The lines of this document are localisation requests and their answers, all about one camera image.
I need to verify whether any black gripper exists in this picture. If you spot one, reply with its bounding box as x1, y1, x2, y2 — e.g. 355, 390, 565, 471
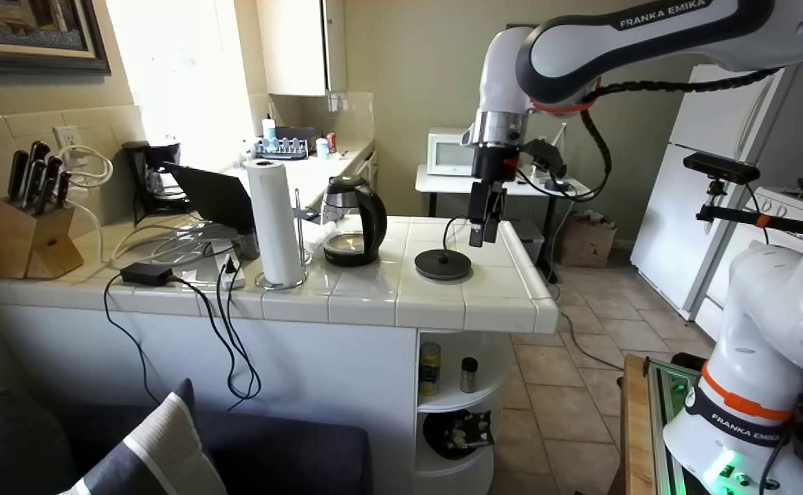
467, 144, 520, 250

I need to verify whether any glass kettle with black handle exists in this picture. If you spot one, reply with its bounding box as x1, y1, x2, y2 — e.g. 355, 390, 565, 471
320, 173, 392, 271

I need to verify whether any round black kettle stand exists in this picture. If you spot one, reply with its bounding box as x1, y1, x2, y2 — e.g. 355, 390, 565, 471
414, 246, 476, 284

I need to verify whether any white table with black legs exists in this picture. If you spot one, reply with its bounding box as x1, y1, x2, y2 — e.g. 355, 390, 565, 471
414, 163, 597, 286

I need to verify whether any white microwave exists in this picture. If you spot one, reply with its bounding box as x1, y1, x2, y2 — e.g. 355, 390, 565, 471
423, 126, 480, 178

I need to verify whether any cardboard box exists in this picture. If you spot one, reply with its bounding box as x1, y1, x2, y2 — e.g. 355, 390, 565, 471
555, 211, 620, 271

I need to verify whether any small dark bottle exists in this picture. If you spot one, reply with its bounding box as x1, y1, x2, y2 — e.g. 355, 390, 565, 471
456, 356, 483, 396

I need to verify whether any green bottle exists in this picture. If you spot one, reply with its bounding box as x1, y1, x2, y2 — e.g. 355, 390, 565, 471
418, 338, 445, 398

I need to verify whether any white sink counter cabinet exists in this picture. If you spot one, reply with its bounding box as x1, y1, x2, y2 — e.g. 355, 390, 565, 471
225, 136, 381, 218

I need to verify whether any metal paper towel holder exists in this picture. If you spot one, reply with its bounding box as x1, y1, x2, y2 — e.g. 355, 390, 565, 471
258, 181, 318, 291

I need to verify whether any white refrigerator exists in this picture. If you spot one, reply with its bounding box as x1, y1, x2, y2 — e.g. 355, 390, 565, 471
628, 62, 795, 324

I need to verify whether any dish rack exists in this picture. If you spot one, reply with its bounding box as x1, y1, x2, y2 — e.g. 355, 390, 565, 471
252, 136, 318, 163

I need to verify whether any white paper towel roll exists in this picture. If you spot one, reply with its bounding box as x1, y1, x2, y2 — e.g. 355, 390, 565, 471
241, 158, 305, 290

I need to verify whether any tall blue soap bottle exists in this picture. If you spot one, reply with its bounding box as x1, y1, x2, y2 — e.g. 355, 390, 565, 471
258, 110, 280, 155

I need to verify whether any wooden robot mounting board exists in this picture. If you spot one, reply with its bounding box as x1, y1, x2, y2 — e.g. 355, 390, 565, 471
617, 352, 708, 495

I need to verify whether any white upper cabinet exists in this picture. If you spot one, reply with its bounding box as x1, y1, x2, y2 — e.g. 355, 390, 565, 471
253, 0, 334, 99

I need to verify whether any black laptop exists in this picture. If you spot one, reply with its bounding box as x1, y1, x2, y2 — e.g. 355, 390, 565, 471
111, 163, 263, 271

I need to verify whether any white tiled counter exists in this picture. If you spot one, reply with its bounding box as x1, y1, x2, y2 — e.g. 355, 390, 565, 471
0, 214, 562, 495

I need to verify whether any dark blue sofa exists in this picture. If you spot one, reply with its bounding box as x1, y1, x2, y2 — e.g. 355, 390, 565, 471
0, 381, 374, 495

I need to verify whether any black coffee maker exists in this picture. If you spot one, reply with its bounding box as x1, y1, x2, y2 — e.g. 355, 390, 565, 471
122, 137, 192, 224

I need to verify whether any kitchen window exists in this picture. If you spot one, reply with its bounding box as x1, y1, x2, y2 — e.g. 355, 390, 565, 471
106, 0, 271, 170

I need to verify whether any black power adapter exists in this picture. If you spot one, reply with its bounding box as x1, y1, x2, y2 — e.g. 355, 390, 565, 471
118, 262, 176, 290

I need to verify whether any striped grey white pillow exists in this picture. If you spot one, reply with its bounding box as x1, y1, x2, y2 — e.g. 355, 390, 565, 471
58, 378, 232, 495

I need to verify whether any wooden knife block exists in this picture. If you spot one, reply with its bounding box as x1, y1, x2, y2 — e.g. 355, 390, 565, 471
0, 199, 85, 284

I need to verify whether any dark framed picture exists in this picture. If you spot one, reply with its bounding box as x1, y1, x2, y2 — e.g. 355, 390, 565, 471
0, 0, 114, 78

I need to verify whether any black kettle stand cable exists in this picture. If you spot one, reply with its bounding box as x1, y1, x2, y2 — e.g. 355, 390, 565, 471
437, 211, 628, 378

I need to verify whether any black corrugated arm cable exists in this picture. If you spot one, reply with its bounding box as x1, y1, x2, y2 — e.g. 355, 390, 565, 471
520, 67, 785, 203

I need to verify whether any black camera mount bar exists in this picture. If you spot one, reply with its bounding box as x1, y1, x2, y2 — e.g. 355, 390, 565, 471
682, 148, 803, 239

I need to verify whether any thin black cable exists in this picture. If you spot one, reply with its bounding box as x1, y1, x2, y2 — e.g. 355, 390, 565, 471
169, 273, 265, 407
213, 254, 265, 405
100, 271, 166, 407

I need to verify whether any white power cable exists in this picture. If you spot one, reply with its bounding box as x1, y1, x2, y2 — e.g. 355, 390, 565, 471
55, 144, 115, 271

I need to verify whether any black handled knife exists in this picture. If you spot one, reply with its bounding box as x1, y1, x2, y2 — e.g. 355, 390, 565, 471
52, 169, 74, 209
38, 158, 63, 218
5, 148, 30, 206
21, 137, 52, 211

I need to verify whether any white wall outlet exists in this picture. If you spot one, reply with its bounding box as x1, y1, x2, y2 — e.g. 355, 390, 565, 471
52, 123, 85, 155

